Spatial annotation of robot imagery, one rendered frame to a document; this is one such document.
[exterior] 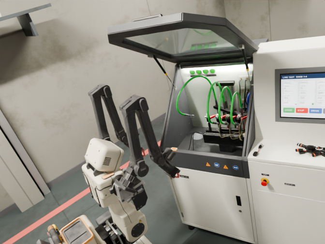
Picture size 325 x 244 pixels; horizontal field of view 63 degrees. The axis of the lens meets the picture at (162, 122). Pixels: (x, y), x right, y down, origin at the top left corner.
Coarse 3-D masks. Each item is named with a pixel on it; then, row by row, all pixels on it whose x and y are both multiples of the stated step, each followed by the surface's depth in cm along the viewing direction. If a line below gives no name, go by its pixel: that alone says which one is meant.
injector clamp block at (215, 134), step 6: (204, 132) 212; (216, 132) 210; (222, 132) 207; (228, 132) 204; (234, 132) 201; (204, 138) 211; (210, 138) 208; (216, 138) 205; (222, 138) 202; (228, 138) 199; (222, 144) 205; (228, 144) 202; (234, 144) 200; (240, 144) 197; (222, 150) 208; (228, 150) 205
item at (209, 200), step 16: (192, 176) 210; (208, 176) 201; (224, 176) 193; (176, 192) 232; (192, 192) 221; (208, 192) 211; (224, 192) 202; (240, 192) 193; (192, 208) 233; (208, 208) 222; (224, 208) 212; (240, 208) 203; (208, 224) 234; (224, 224) 223; (240, 224) 213
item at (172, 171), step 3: (171, 165) 164; (168, 168) 161; (171, 168) 163; (174, 168) 165; (177, 168) 164; (165, 171) 163; (168, 171) 163; (171, 171) 163; (174, 171) 164; (177, 171) 163; (168, 174) 166; (171, 174) 164; (174, 174) 163; (174, 177) 163
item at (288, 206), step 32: (256, 64) 173; (288, 64) 163; (320, 64) 154; (256, 96) 179; (256, 128) 186; (288, 128) 175; (320, 128) 165; (256, 192) 186; (288, 192) 172; (320, 192) 160; (256, 224) 204; (288, 224) 187; (320, 224) 173
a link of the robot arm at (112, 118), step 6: (108, 90) 169; (102, 96) 174; (108, 96) 170; (108, 102) 174; (108, 108) 176; (114, 108) 178; (114, 114) 179; (114, 120) 180; (114, 126) 183; (120, 126) 184; (120, 132) 185; (120, 138) 186
